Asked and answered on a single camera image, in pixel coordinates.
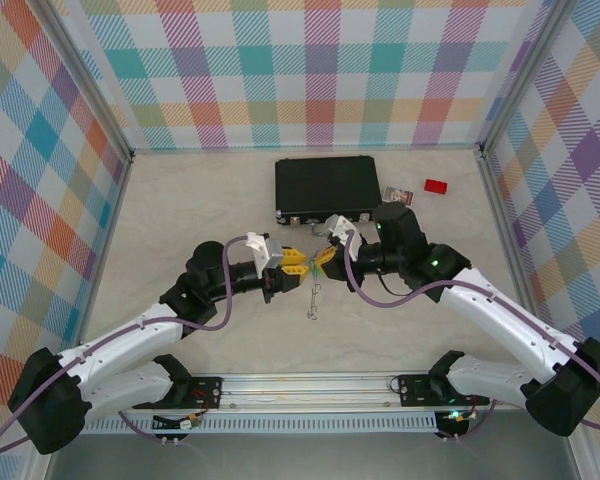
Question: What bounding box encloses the large silver keyring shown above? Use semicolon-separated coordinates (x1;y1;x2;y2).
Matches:
304;247;326;319

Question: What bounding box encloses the small printed card box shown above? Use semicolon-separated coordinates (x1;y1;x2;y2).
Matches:
382;184;414;205

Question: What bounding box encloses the grey metal shelf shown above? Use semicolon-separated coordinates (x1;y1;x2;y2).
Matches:
44;432;581;480

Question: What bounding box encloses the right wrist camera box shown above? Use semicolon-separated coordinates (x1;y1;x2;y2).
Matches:
327;213;364;251

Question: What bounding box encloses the black briefcase with metal handle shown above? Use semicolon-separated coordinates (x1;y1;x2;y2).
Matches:
273;157;384;229

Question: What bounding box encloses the aluminium frame rail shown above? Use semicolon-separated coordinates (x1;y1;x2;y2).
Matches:
478;147;554;341
72;152;135;351
129;144;484;154

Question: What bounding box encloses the aluminium mounting rail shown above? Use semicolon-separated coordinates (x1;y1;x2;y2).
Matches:
94;372;526;416

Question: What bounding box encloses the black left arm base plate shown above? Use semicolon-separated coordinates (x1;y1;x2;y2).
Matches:
131;375;224;410

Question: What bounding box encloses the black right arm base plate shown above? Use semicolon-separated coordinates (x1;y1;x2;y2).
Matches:
397;372;491;407

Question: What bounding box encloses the slotted grey cable tray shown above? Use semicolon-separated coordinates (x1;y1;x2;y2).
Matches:
84;417;441;436

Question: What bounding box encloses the aluminium frame post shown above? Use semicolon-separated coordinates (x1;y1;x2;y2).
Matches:
477;0;579;154
38;0;135;164

